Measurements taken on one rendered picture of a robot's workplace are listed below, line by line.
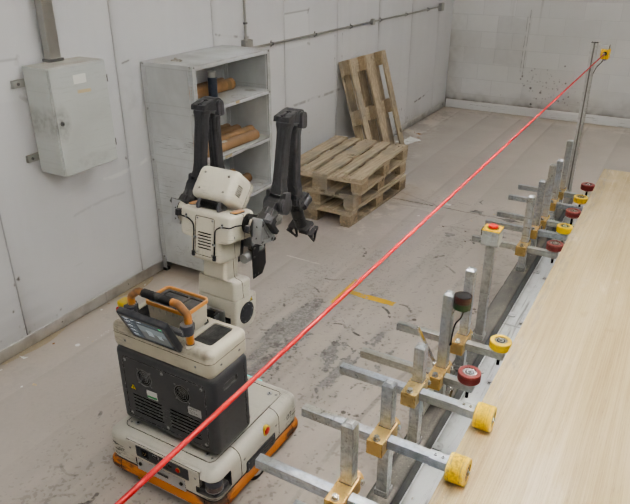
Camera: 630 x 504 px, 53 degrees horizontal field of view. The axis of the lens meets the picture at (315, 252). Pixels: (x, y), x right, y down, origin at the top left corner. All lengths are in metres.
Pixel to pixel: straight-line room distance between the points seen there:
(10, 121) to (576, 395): 3.13
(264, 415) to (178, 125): 2.18
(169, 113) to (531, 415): 3.15
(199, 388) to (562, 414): 1.36
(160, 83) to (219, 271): 1.94
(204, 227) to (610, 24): 7.68
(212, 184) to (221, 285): 0.46
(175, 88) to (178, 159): 0.49
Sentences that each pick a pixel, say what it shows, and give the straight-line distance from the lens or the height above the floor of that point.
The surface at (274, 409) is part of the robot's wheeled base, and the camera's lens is 3.10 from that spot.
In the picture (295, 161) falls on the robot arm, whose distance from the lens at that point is 2.79.
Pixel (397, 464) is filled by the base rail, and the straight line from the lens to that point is 2.23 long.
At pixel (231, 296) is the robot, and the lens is 2.86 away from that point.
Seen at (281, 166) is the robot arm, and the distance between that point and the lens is 2.70.
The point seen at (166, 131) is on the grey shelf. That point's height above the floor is 1.10.
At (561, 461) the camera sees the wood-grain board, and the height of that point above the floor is 0.90.
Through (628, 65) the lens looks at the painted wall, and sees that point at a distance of 9.70.
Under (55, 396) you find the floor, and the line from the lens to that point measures 3.88.
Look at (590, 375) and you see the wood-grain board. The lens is 2.44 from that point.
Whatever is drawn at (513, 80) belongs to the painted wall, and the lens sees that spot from 9.97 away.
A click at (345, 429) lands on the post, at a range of 1.66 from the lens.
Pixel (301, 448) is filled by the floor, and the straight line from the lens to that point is 3.30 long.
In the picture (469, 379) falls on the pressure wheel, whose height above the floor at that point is 0.90.
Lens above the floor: 2.24
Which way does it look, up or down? 26 degrees down
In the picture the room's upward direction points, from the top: straight up
